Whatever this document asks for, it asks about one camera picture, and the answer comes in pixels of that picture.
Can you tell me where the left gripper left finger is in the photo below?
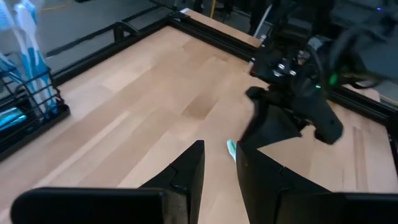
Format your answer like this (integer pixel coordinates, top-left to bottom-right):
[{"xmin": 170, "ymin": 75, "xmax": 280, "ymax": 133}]
[{"xmin": 10, "ymin": 139, "xmax": 206, "ymax": 224}]

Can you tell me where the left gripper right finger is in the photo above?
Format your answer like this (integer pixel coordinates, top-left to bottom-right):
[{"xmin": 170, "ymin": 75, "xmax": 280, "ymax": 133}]
[{"xmin": 235, "ymin": 141, "xmax": 398, "ymax": 224}]

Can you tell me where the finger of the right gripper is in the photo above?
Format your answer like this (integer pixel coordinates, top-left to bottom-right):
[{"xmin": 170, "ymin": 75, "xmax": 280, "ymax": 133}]
[
  {"xmin": 297, "ymin": 92, "xmax": 345, "ymax": 146},
  {"xmin": 239, "ymin": 86, "xmax": 303, "ymax": 150}
]

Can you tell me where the green and white toothbrush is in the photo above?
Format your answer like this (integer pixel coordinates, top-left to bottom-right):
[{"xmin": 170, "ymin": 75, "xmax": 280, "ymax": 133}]
[{"xmin": 226, "ymin": 139, "xmax": 238, "ymax": 163}]

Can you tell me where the thick white cable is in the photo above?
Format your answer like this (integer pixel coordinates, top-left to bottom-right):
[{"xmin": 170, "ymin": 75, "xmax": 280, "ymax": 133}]
[{"xmin": 252, "ymin": 4, "xmax": 273, "ymax": 37}]

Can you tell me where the black wire caddy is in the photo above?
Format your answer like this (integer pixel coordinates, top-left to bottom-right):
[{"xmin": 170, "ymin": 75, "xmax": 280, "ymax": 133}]
[{"xmin": 0, "ymin": 67, "xmax": 71, "ymax": 162}]

